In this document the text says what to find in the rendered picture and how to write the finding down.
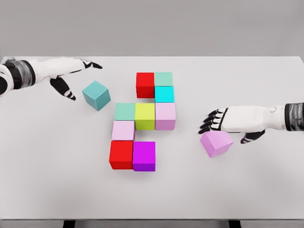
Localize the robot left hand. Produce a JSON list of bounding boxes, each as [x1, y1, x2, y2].
[[41, 57, 103, 101]]

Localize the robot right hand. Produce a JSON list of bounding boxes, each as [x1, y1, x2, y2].
[[198, 105, 266, 145]]

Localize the orchid pink cube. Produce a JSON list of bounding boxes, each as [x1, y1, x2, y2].
[[199, 130, 235, 159]]

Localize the teal cube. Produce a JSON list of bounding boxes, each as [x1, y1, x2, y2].
[[82, 80, 112, 112]]

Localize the mint green cube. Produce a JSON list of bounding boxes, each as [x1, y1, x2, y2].
[[114, 103, 136, 122], [154, 72, 174, 87]]

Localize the light pink cube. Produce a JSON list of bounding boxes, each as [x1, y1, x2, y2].
[[155, 102, 177, 131], [111, 120, 135, 142]]

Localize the red cube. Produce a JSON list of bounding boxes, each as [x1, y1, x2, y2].
[[136, 72, 156, 99], [109, 140, 134, 171]]

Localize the bright cyan cube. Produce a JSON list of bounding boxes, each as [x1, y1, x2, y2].
[[154, 85, 175, 104]]

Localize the yellow-green cube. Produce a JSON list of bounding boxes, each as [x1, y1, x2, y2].
[[134, 103, 156, 131]]

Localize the magenta purple cube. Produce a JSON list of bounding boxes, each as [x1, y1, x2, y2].
[[132, 141, 156, 172]]

